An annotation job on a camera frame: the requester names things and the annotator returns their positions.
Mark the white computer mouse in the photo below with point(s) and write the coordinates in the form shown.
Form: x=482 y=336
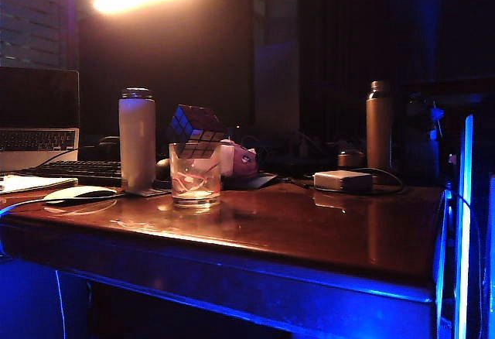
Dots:
x=77 y=192

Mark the bronze metal bottle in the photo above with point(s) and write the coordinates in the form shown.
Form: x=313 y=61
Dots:
x=378 y=134

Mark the black computer mouse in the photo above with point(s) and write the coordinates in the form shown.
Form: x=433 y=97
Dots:
x=162 y=166

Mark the clear glass cup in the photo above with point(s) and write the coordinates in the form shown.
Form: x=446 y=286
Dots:
x=194 y=180

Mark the small bronze cup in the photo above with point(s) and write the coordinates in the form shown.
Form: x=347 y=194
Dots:
x=350 y=159

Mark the Rubik's cube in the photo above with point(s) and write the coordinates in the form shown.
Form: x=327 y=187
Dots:
x=195 y=134

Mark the silver laptop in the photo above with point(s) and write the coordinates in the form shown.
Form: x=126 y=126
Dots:
x=36 y=99

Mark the dark bottle with blue tag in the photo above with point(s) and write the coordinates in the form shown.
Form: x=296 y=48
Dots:
x=421 y=141

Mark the white bottle with metal lid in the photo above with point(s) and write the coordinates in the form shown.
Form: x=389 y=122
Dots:
x=137 y=141

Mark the pink plush toy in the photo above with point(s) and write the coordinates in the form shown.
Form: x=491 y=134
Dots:
x=244 y=159

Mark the flat coaster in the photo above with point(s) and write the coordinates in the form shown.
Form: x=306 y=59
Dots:
x=151 y=192

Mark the black keyboard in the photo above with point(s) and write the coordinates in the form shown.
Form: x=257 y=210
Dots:
x=79 y=169

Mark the white paper notebook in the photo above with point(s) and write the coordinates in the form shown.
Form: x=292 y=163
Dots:
x=33 y=183

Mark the white power adapter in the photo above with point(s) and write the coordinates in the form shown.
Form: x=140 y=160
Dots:
x=343 y=180

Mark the dark mouse pad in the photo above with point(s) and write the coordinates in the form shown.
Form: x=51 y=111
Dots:
x=251 y=181

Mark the blue lit computer tower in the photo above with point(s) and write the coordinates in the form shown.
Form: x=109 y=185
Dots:
x=466 y=219

